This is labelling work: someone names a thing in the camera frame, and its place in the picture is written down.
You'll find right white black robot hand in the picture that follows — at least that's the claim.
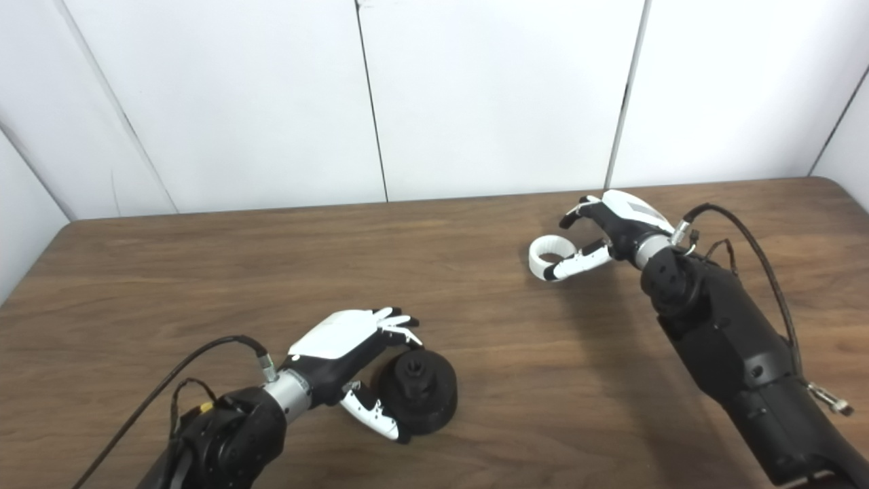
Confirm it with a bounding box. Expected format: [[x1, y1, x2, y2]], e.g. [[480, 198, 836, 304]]
[[542, 189, 677, 283]]

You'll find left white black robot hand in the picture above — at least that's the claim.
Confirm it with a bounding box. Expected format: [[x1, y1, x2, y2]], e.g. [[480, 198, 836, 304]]
[[280, 306, 424, 443]]

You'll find white toothed ring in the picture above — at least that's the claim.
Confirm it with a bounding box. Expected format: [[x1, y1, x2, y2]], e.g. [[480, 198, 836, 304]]
[[528, 234, 579, 282]]

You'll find round black part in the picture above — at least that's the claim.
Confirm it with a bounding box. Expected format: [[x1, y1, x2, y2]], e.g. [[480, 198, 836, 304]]
[[376, 350, 459, 437]]

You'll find thin black wire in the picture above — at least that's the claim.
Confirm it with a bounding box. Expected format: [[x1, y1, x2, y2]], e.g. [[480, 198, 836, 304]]
[[702, 237, 739, 276]]

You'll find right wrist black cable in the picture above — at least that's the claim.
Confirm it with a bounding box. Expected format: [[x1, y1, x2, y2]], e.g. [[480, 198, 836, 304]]
[[670, 202, 806, 378]]

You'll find thin wire with yellow tag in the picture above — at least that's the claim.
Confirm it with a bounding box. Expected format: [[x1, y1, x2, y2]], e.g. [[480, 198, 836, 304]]
[[169, 378, 219, 439]]

